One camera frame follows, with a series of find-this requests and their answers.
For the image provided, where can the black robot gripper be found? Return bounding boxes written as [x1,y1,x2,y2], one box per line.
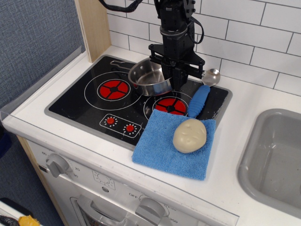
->
[149,34,205,90]

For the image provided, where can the small stainless steel pot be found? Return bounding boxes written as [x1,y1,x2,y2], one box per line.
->
[110,58,173,97]

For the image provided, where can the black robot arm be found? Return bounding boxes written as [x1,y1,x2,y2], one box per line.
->
[149,0,205,90]

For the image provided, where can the beige toy potato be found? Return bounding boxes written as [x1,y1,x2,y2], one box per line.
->
[173,119,207,153]

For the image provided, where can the blue microfiber cloth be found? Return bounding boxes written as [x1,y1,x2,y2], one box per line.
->
[132,110,216,181]

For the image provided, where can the black toy stovetop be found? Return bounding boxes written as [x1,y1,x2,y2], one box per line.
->
[44,55,233,151]

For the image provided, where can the grey plastic sink basin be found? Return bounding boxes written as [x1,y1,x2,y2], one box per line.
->
[238,109,301,218]

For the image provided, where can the grey right oven knob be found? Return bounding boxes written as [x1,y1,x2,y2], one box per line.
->
[135,198,165,223]

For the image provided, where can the grey oven knob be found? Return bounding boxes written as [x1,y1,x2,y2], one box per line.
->
[46,153,69,178]
[135,198,165,223]

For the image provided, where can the grey left oven knob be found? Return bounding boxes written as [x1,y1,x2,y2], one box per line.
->
[46,153,69,178]

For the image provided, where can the white toy oven front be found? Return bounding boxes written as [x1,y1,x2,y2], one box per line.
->
[28,141,238,226]

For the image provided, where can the yellow black object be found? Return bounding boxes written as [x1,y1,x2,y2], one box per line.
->
[0,215,40,226]

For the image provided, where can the blue handled metal spoon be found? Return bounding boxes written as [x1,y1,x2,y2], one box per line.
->
[187,69,221,118]

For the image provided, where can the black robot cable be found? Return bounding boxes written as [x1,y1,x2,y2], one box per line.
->
[187,16,205,45]

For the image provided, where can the light wooden post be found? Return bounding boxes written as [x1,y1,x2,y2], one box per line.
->
[74,0,111,63]

